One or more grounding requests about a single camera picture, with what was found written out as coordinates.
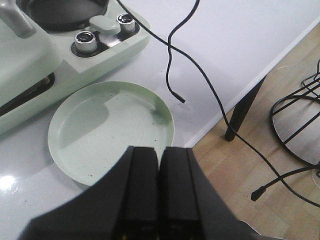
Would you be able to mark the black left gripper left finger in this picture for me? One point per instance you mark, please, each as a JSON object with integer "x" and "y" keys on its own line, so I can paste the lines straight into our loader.
{"x": 122, "y": 205}

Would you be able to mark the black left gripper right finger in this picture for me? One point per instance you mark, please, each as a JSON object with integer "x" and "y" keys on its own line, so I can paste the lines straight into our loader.
{"x": 189, "y": 206}

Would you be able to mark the breakfast maker hinged lid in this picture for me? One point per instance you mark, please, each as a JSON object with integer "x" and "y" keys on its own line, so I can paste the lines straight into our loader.
{"x": 28, "y": 58}

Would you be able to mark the mint green breakfast maker base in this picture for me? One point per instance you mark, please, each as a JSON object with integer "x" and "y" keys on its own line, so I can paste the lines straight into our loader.
{"x": 79, "y": 69}

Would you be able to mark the mint green round plate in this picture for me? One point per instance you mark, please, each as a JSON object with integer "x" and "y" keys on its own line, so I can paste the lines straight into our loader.
{"x": 93, "y": 127}

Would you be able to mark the black table leg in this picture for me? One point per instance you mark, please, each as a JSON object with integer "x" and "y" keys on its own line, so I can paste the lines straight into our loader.
{"x": 240, "y": 111}

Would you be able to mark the left silver control knob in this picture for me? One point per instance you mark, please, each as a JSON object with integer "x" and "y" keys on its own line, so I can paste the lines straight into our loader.
{"x": 85, "y": 42}

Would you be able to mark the silver control knob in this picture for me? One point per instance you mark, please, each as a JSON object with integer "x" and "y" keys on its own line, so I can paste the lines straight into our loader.
{"x": 127, "y": 23}
{"x": 85, "y": 42}

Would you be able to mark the right silver control knob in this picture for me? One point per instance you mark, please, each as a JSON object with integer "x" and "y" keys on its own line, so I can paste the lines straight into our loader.
{"x": 127, "y": 23}

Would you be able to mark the black round frying pan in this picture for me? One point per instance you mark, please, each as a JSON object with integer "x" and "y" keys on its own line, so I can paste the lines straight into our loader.
{"x": 63, "y": 15}

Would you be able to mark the black wire stool base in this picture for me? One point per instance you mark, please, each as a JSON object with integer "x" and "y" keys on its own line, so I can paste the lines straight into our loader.
{"x": 295, "y": 120}

